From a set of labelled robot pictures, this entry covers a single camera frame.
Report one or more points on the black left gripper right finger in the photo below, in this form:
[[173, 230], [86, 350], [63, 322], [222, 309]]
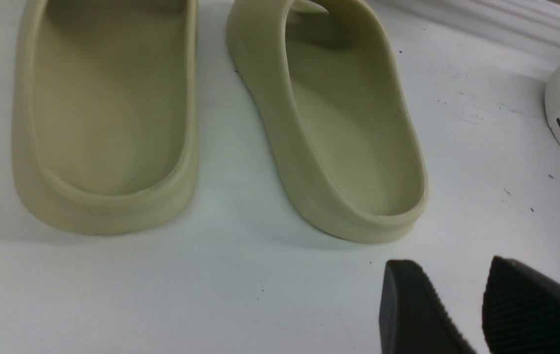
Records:
[[520, 310]]

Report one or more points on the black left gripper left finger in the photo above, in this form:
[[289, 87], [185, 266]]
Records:
[[412, 318]]

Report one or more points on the right beige foam slide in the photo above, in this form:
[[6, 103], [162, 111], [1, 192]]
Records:
[[323, 76]]

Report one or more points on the beige foam slide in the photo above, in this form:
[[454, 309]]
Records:
[[105, 135], [323, 76]]

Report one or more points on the left beige foam slide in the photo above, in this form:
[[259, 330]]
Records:
[[105, 135]]

